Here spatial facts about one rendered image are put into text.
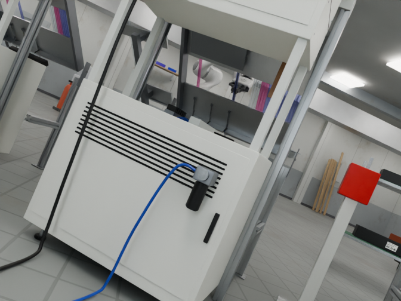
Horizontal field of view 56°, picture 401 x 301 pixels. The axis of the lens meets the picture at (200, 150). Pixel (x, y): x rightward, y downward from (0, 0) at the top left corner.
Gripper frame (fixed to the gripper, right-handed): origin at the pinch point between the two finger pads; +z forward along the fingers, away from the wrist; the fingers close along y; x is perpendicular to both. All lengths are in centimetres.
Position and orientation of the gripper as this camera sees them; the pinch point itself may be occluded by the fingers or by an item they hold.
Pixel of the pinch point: (235, 89)
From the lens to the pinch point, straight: 205.3
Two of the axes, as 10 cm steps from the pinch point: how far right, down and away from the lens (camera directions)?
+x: -1.8, 8.1, 5.5
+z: -4.5, 4.3, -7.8
